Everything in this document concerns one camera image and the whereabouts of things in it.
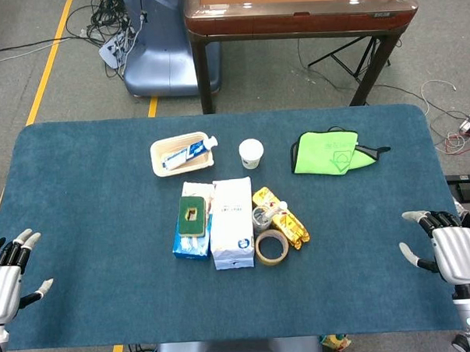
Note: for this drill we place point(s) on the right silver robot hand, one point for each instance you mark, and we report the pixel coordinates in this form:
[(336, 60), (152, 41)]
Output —
[(457, 252)]

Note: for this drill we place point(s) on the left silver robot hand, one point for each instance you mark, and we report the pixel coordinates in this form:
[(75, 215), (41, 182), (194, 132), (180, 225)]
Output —
[(3, 279)]

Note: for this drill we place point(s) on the clear plastic tube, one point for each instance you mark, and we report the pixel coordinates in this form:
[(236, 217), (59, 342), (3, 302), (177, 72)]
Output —
[(277, 209)]

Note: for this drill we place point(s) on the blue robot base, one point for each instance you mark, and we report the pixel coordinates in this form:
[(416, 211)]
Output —
[(159, 50)]

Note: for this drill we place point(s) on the blue white toothpaste tube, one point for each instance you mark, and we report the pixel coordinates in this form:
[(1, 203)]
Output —
[(187, 152)]

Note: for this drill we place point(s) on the black foot pedal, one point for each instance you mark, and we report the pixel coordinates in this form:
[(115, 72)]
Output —
[(467, 187)]

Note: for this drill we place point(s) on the green cloth bag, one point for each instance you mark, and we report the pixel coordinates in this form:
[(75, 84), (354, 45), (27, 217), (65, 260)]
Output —
[(368, 151)]

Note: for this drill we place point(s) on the yellow printed packet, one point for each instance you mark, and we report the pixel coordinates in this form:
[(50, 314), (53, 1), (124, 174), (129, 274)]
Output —
[(336, 342)]

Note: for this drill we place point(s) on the green microfibre cloth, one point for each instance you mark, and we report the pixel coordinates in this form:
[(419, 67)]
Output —
[(323, 152)]

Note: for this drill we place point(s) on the yellow foil snack packet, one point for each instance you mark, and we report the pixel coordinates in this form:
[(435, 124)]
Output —
[(289, 224)]

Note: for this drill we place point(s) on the blue tissue box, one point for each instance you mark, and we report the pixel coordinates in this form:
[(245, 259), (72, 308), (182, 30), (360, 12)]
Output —
[(189, 248)]

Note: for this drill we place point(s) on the yellow packing tape roll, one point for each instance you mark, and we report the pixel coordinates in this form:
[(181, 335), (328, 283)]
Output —
[(262, 256)]

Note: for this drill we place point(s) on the clear plastic jar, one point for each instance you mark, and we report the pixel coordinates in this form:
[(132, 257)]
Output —
[(260, 223)]

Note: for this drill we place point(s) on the beige food tray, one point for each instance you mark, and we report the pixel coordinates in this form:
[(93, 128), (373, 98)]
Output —
[(160, 157)]

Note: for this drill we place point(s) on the green yellow sponge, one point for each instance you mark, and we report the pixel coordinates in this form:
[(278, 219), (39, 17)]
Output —
[(192, 217)]

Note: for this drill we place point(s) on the white paper bag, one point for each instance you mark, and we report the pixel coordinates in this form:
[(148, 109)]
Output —
[(231, 223)]

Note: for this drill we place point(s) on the white paper cup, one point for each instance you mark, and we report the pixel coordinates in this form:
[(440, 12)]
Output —
[(251, 152)]

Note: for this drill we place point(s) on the brown mahjong table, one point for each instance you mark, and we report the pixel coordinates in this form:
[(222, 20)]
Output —
[(298, 21)]

